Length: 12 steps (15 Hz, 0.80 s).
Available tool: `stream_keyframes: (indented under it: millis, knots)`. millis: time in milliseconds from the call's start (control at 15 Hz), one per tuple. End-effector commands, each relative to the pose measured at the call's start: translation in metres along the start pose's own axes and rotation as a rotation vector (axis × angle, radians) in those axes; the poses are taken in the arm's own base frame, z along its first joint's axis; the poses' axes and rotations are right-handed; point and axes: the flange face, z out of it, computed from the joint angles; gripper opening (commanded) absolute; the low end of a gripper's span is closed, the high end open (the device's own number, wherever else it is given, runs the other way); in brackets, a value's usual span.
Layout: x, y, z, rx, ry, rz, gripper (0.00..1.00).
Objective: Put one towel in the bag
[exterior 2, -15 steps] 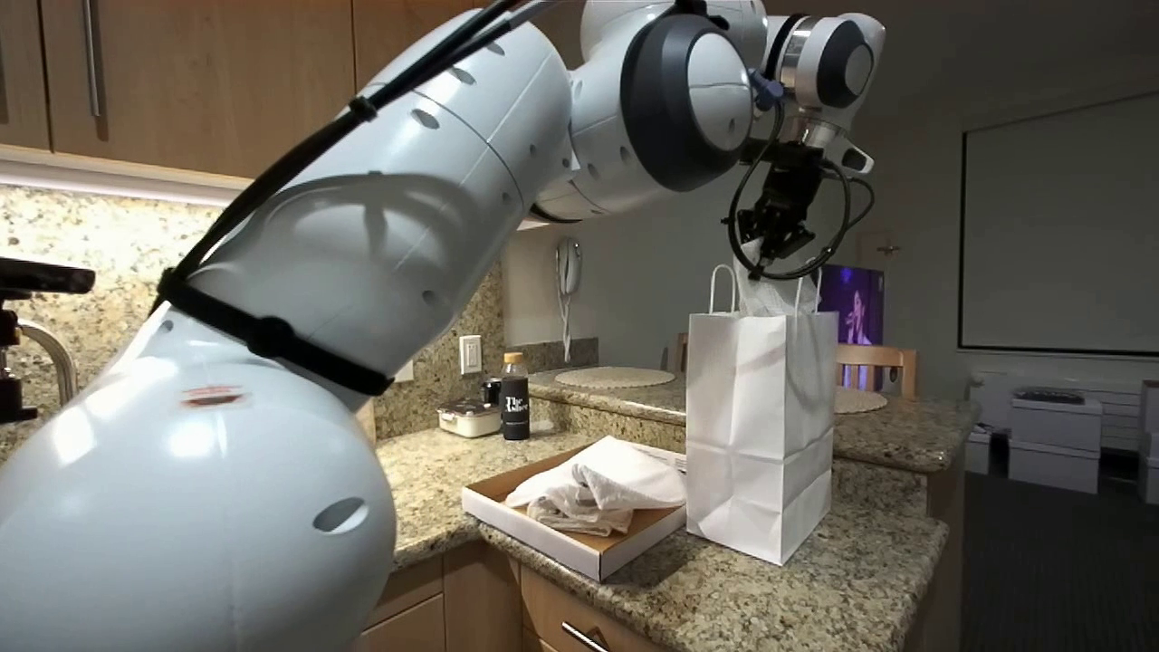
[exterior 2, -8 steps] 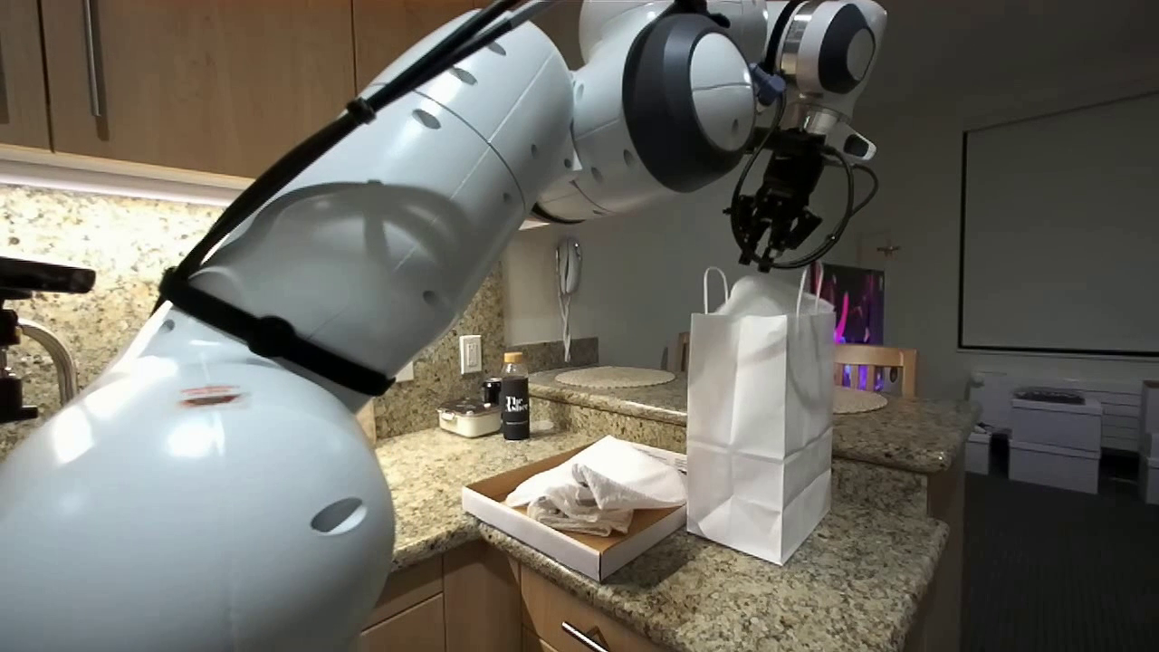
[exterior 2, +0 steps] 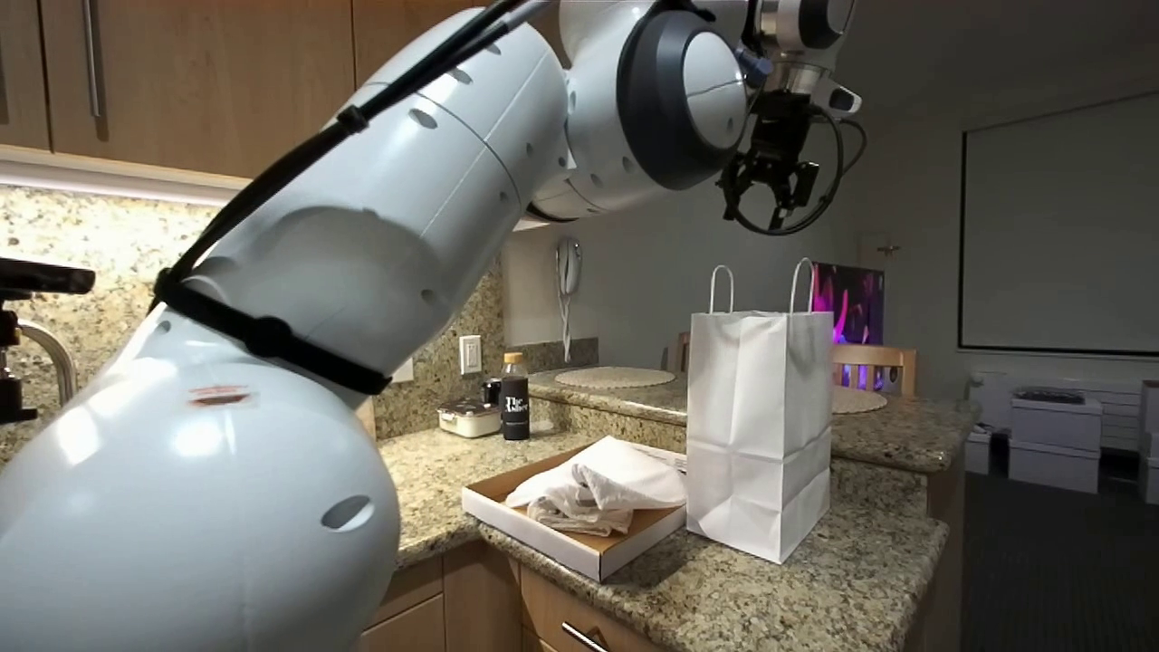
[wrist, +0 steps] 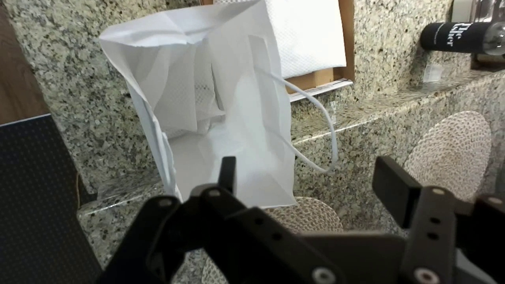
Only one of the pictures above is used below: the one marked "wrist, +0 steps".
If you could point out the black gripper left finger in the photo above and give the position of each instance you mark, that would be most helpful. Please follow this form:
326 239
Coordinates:
222 247

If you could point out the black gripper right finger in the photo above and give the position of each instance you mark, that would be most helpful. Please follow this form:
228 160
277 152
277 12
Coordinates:
436 226

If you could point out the white paper bag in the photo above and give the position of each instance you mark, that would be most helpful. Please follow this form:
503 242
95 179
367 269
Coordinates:
242 152

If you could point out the large round woven placemat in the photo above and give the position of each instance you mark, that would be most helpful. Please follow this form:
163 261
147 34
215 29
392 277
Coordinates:
452 152

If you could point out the black perforated wrist plate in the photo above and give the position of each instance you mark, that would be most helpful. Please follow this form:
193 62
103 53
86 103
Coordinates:
37 211

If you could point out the glass jar with black sleeve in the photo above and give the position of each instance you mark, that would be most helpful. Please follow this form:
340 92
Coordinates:
452 37

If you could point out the wooden tray box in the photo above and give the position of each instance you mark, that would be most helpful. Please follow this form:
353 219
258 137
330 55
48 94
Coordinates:
348 42

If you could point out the clear glass container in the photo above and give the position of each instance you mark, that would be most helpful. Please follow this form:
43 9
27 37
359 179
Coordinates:
487 10

